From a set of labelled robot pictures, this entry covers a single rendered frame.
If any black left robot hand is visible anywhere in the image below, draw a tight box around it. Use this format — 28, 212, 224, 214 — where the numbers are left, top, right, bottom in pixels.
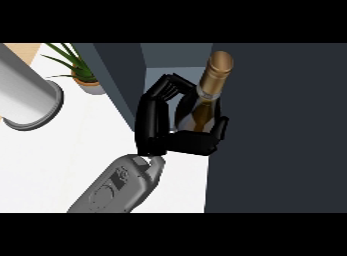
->
133, 73, 230, 158

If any gold-necked wine bottle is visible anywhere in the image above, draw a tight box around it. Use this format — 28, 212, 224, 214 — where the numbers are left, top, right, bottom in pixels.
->
173, 50, 235, 134

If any dark grey cabinet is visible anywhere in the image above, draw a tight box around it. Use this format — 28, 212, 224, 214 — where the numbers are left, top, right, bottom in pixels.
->
71, 42, 214, 133

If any dark grey cabinet door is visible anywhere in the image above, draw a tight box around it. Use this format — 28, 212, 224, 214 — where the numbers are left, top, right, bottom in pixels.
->
202, 42, 347, 214

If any green potted plant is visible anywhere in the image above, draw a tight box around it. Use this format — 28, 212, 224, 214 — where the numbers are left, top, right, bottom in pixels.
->
40, 42, 106, 96

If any white cylinder with grey rim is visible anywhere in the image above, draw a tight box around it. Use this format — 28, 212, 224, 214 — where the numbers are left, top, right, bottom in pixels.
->
0, 42, 65, 132

